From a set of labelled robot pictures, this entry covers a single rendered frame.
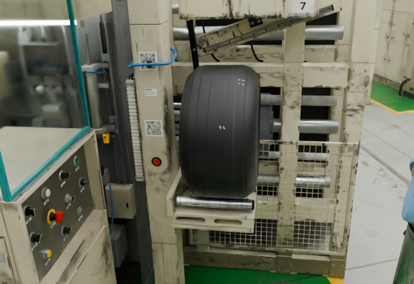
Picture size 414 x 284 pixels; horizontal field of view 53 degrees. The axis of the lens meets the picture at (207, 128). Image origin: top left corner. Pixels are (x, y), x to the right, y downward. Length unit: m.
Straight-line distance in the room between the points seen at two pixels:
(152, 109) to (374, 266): 1.90
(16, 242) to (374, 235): 2.56
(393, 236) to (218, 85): 2.12
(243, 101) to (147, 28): 0.47
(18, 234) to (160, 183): 0.75
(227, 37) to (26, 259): 1.28
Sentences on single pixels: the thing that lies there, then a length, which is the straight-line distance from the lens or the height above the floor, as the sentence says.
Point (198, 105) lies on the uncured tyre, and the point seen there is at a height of 1.37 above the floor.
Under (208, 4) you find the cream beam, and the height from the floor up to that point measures 1.70.
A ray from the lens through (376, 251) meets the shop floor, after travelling 3.17.
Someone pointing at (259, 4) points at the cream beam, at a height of 1.70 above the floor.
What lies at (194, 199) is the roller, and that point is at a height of 0.92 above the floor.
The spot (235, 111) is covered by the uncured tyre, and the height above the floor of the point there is 1.36.
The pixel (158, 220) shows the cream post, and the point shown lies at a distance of 2.00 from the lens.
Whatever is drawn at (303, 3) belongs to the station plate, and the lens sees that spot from 1.85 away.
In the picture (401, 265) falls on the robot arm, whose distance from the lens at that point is 1.11.
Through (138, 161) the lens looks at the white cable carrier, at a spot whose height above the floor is 1.05.
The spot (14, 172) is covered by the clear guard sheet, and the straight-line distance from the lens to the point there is 1.30.
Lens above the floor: 1.87
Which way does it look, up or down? 22 degrees down
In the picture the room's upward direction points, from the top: 2 degrees counter-clockwise
